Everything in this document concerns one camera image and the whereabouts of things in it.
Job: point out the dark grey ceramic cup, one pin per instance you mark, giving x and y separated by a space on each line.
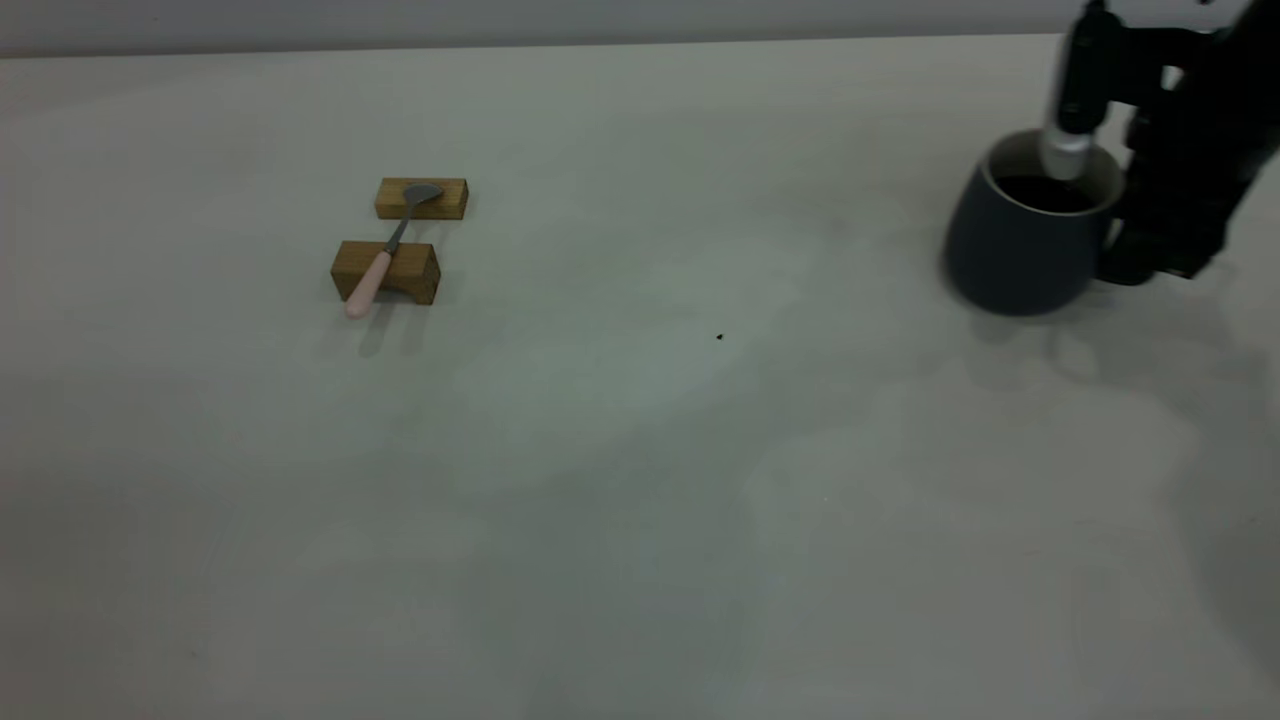
1010 250

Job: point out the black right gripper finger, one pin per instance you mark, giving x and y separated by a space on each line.
1175 220
1085 80

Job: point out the arched wooden block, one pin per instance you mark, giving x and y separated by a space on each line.
420 270

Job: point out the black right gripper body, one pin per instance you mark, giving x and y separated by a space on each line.
1235 70

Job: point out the flat rectangular wooden block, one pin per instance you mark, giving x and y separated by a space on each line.
452 206

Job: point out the dark coffee liquid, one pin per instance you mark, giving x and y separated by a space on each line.
1030 195

